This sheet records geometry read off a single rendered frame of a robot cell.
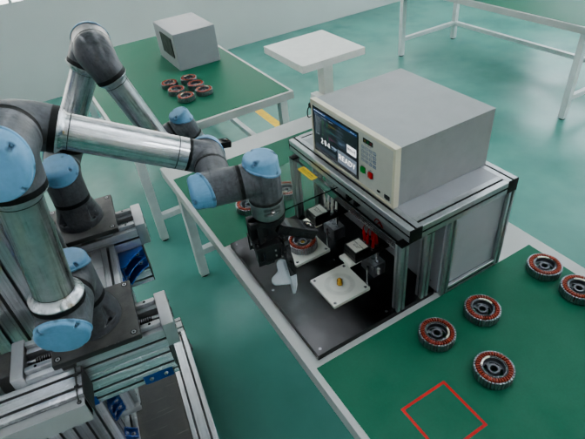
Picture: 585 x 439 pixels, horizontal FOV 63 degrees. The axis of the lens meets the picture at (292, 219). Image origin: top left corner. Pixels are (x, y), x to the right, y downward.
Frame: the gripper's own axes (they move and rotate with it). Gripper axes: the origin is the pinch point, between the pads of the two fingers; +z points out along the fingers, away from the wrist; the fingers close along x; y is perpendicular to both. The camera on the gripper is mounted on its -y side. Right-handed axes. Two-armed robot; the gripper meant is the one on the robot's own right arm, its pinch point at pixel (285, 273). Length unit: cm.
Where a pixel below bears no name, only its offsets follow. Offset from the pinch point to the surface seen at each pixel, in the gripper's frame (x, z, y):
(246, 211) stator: -78, 37, -10
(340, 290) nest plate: -19.4, 37.0, -24.6
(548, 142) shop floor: -146, 115, -268
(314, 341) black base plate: -5.3, 38.2, -8.0
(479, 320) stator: 11, 38, -57
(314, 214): -45, 23, -28
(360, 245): -22.8, 23.1, -34.3
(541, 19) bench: -202, 42, -294
